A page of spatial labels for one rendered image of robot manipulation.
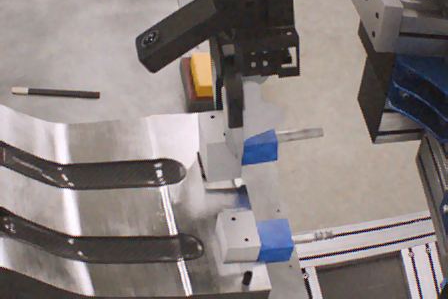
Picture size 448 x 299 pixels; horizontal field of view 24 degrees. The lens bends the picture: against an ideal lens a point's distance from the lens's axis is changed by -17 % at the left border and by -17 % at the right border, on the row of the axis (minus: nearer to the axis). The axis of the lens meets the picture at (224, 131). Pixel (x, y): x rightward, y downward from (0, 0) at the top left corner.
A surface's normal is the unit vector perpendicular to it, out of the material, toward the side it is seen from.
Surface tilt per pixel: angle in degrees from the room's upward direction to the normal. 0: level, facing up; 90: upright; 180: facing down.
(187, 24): 40
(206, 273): 0
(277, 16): 82
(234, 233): 0
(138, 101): 0
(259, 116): 72
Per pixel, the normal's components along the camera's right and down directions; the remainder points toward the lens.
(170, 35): -0.53, -0.55
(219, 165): 0.18, 0.63
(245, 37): -0.03, -0.77
